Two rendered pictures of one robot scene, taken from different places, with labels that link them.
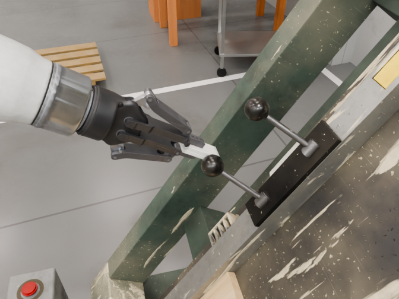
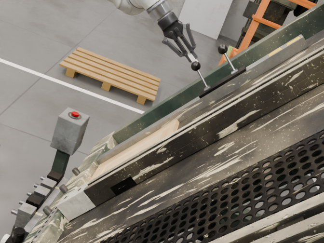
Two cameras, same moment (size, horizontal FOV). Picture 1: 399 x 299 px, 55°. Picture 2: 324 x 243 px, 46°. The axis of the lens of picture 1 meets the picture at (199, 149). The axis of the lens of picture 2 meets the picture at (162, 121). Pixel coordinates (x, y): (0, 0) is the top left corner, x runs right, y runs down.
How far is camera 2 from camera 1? 1.02 m
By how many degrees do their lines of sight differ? 20
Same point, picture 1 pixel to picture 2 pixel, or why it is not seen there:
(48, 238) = not seen: hidden behind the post
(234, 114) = (216, 70)
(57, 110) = (159, 7)
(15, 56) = not seen: outside the picture
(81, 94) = (168, 7)
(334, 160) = (241, 79)
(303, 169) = (228, 78)
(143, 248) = (138, 125)
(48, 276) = (85, 116)
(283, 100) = not seen: hidden behind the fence
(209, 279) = (167, 119)
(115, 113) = (174, 21)
